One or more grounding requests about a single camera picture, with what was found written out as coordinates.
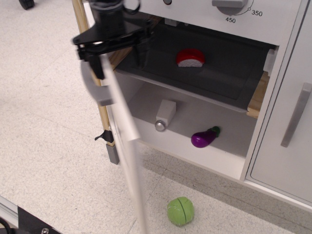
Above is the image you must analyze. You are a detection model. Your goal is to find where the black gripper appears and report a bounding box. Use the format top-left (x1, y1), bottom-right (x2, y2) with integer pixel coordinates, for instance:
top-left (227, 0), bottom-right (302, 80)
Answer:
top-left (73, 6), bottom-right (153, 79)

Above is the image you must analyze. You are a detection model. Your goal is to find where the white oven door with window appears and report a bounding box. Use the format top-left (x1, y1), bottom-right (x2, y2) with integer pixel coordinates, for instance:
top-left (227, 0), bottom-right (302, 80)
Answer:
top-left (100, 54), bottom-right (150, 234)

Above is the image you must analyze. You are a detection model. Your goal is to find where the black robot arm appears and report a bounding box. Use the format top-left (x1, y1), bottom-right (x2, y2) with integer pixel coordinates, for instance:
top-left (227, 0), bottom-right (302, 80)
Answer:
top-left (73, 0), bottom-right (153, 79)

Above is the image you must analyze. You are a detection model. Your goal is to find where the round oven indicator button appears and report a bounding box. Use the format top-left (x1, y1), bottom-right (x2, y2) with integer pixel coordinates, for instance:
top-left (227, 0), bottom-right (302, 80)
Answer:
top-left (163, 0), bottom-right (172, 5)

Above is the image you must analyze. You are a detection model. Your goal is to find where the dark grey oven tray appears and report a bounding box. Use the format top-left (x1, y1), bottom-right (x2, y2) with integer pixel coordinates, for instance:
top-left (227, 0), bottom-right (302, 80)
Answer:
top-left (116, 22), bottom-right (273, 112)

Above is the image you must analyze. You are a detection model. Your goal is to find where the grey oven temperature knob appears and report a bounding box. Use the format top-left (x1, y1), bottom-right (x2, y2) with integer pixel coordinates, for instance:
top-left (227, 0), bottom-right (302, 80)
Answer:
top-left (212, 0), bottom-right (248, 16)

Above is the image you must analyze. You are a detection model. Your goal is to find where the red white sushi toy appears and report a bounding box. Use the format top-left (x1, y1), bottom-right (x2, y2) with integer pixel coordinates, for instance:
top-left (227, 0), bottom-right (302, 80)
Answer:
top-left (175, 48), bottom-right (206, 67)

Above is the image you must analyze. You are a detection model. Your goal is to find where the white salt shaker silver cap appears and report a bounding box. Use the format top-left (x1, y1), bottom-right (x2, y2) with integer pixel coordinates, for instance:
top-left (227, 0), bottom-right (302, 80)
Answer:
top-left (155, 99), bottom-right (176, 132)

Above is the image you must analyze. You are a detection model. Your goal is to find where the grey cabinet leg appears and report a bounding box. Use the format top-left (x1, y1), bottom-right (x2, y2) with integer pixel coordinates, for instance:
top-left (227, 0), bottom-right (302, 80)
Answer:
top-left (106, 145), bottom-right (120, 165)

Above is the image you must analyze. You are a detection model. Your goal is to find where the black caster wheel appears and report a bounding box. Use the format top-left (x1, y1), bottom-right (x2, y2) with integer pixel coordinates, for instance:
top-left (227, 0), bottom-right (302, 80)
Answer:
top-left (19, 0), bottom-right (35, 10)

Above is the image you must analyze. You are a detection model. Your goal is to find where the white toy kitchen cabinet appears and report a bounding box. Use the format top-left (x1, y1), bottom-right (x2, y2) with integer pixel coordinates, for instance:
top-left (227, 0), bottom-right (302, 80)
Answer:
top-left (73, 0), bottom-right (312, 211)

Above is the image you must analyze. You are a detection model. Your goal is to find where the purple toy eggplant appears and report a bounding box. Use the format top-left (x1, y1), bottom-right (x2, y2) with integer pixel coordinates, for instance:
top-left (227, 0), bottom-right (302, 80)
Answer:
top-left (191, 126), bottom-right (220, 148)

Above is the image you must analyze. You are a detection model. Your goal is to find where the green toy cabbage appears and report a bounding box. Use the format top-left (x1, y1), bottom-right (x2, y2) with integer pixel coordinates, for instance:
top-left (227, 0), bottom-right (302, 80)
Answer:
top-left (167, 196), bottom-right (195, 227)

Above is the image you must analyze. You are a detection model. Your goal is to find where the white cupboard door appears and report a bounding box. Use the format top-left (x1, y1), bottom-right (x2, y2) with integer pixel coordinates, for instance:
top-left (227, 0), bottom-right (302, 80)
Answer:
top-left (246, 0), bottom-right (312, 208)

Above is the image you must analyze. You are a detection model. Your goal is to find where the grey oven door handle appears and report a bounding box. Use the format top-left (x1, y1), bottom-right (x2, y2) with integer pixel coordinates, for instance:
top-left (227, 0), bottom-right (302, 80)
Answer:
top-left (80, 61), bottom-right (114, 106)

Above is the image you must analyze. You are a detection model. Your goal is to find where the silver cupboard door handle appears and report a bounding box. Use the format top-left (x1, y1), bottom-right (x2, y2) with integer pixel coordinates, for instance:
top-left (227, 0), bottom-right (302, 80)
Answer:
top-left (281, 82), bottom-right (312, 148)

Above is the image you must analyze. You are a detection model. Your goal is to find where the black metal base plate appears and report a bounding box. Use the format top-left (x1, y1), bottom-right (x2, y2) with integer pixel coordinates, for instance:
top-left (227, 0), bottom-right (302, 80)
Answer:
top-left (18, 207), bottom-right (61, 234)

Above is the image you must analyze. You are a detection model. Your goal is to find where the black cable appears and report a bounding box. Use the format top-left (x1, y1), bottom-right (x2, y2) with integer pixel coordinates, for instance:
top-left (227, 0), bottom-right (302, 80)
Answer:
top-left (0, 216), bottom-right (15, 234)

